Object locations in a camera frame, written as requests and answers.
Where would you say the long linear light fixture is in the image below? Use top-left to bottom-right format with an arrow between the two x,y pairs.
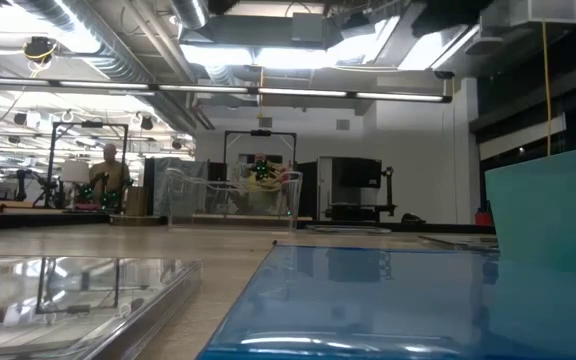
0,74 -> 453,104

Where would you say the brown cardboard box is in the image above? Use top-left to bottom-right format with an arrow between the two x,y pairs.
124,185 -> 150,218

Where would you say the blue plastic disc case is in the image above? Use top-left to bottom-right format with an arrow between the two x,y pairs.
196,242 -> 576,360

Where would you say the grey junction box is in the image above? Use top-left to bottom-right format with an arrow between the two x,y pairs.
290,11 -> 326,44

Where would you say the black rig frame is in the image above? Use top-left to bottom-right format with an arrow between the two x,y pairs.
222,129 -> 299,169
42,120 -> 130,210

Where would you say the white lampshade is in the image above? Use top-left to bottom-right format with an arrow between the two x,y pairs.
59,159 -> 92,185

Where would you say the grey partition panel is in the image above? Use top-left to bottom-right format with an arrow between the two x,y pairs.
142,156 -> 210,218

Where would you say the white rectangular box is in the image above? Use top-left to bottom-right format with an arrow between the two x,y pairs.
509,0 -> 576,27

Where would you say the silver spiral air duct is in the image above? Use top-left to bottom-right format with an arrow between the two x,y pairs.
10,0 -> 204,135
169,0 -> 210,30

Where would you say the red container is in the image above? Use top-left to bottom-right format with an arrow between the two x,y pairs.
473,199 -> 494,227

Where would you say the clear plastic bin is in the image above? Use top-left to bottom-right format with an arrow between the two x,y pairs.
164,166 -> 304,232

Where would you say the black cable reel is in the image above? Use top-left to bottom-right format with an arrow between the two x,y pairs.
21,35 -> 60,65

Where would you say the black equipment cabinet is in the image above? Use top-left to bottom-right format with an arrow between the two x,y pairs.
316,155 -> 398,223

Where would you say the person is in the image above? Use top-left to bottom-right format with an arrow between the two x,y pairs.
245,151 -> 289,211
87,143 -> 132,211

